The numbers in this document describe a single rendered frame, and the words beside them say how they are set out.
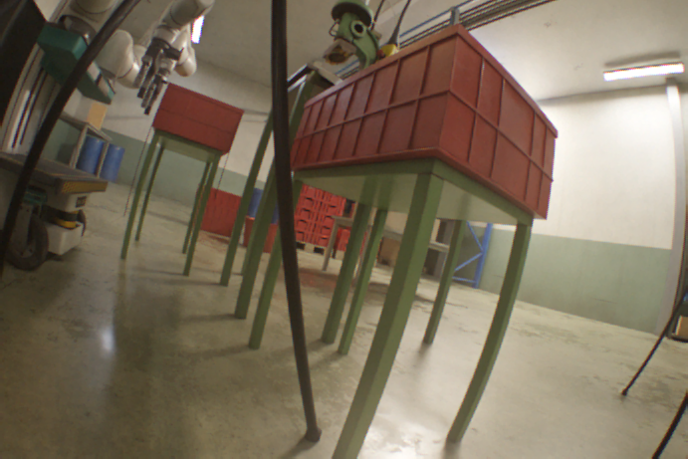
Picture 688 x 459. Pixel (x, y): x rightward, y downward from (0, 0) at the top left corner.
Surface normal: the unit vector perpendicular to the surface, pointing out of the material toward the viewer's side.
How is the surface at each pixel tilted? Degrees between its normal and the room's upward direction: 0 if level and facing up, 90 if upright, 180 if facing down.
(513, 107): 90
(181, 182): 90
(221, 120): 90
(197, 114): 90
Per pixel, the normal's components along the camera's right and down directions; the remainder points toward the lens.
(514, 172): 0.50, 0.04
